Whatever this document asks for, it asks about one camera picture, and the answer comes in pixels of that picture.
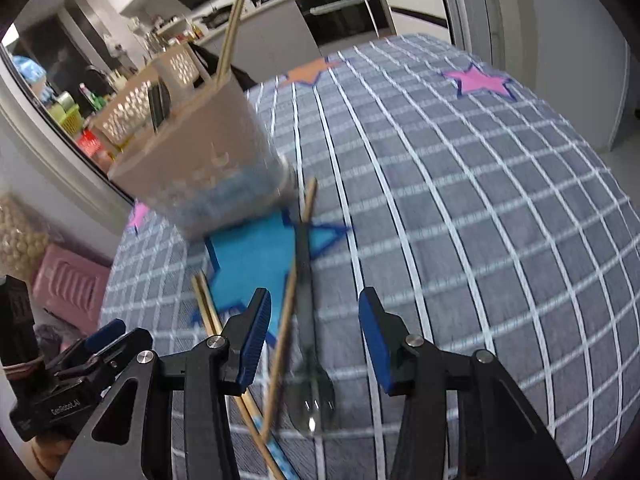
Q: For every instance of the black carton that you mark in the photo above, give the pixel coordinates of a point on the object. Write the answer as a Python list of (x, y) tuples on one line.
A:
[(17, 320)]

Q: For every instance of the black spoon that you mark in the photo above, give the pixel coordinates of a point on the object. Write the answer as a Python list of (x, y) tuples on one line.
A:
[(154, 110)]

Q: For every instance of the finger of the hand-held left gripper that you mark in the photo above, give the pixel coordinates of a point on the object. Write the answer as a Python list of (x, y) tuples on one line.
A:
[(130, 342), (106, 335)]

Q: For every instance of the black built-in oven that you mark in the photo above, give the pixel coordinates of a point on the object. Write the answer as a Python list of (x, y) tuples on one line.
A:
[(340, 12)]

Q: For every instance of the dark cloth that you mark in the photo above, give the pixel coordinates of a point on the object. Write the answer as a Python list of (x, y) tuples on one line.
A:
[(225, 67)]

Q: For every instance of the black wok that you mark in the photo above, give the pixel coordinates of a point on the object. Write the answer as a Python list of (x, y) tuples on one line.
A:
[(216, 17)]

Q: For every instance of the green bottle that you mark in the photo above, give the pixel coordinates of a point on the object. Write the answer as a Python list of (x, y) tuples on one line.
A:
[(92, 97)]

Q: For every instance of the blue plastic bag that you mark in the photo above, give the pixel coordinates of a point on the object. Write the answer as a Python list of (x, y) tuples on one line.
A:
[(31, 80)]

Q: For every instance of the clear bag of beige balls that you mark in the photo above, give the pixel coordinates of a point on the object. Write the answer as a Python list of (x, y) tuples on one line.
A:
[(22, 235)]

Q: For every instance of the beige plastic utensil holder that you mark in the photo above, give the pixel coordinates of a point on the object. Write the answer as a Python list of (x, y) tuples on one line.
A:
[(200, 160)]

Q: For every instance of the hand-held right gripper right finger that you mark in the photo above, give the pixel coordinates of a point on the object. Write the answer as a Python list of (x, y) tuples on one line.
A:
[(375, 340)]

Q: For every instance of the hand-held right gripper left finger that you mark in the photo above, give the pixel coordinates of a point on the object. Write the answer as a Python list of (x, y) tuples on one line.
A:
[(255, 345)]

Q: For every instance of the pink plastic stool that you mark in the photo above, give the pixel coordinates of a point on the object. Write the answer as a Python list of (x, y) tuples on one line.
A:
[(70, 290)]

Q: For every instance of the green plastic basket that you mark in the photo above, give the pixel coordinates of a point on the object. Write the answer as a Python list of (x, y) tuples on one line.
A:
[(65, 112)]

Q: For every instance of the beige perforated basket cart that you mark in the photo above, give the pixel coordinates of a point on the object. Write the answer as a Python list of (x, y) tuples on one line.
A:
[(125, 110)]

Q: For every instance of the red packet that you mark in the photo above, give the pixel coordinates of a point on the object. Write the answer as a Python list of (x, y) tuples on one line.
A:
[(95, 145)]

